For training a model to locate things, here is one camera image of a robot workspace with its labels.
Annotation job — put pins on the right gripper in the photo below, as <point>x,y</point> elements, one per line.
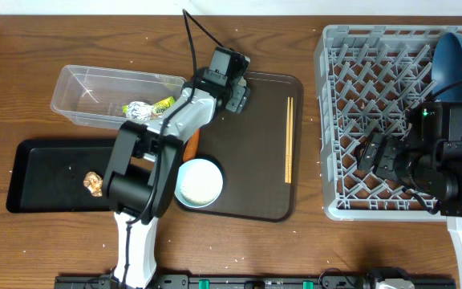
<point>381,159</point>

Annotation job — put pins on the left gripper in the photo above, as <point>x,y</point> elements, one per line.
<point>239,96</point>

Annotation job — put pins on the green snack wrapper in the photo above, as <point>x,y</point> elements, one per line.
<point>159,107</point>

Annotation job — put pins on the orange carrot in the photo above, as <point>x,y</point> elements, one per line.
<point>191,147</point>

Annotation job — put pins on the aluminium foil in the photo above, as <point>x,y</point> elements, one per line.
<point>137,110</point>

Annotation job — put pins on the blue plate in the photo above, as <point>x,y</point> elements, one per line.
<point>447,68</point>

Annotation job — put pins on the brown food scrap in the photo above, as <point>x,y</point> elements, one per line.
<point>93,182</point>

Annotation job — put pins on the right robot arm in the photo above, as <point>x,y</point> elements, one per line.
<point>427,160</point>

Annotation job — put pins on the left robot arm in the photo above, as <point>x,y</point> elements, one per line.
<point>141,174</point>

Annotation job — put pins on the grey dishwasher rack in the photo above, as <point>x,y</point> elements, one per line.
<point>367,78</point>

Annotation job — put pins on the right wooden chopstick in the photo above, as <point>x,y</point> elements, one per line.
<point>290,121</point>

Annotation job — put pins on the wooden chopstick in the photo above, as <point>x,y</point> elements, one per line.
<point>290,121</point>
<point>288,145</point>

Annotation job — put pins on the brown serving tray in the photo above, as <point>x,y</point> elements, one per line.
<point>250,148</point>

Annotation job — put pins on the left wooden chopstick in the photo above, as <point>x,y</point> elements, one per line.
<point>288,145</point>

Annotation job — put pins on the light blue rice bowl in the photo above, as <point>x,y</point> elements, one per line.
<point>199,183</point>

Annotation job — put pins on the clear plastic bin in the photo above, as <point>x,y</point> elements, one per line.
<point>96,96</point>

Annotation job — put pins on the black tray bin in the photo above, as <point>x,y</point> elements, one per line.
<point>48,174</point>

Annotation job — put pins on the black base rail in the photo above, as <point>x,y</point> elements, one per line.
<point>332,278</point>

